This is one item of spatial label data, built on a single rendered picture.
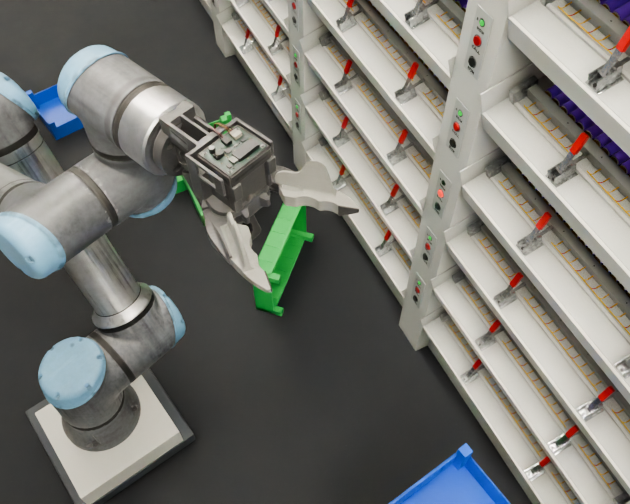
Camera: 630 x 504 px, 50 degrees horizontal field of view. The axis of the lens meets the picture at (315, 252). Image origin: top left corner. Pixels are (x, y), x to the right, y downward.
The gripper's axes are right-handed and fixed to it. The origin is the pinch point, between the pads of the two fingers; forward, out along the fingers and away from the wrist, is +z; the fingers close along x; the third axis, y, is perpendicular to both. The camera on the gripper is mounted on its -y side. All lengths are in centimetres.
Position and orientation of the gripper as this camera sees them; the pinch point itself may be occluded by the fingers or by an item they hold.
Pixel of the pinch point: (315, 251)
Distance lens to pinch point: 68.2
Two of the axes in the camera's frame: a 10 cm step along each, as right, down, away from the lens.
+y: -0.2, -5.8, -8.1
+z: 7.4, 5.4, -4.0
